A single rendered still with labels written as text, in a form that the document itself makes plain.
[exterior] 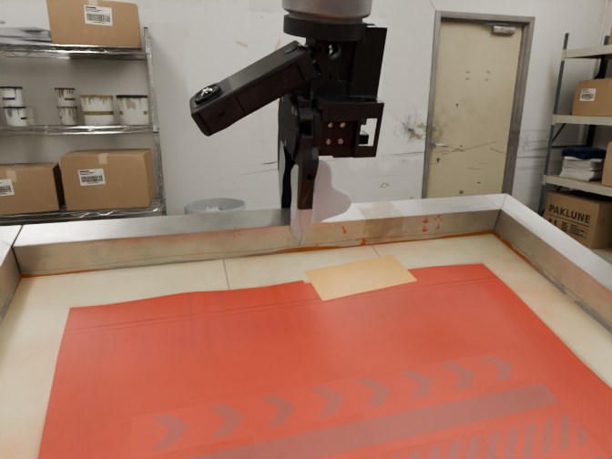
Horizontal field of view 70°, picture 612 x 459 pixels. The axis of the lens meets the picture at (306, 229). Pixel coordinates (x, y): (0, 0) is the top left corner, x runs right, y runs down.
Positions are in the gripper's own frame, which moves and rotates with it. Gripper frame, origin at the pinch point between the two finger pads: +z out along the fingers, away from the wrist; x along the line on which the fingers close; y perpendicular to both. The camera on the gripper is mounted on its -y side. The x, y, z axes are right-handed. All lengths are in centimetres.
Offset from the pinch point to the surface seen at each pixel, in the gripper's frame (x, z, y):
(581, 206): 220, 140, 328
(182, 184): 288, 130, -11
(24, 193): 246, 111, -108
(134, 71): 310, 49, -38
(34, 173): 250, 100, -101
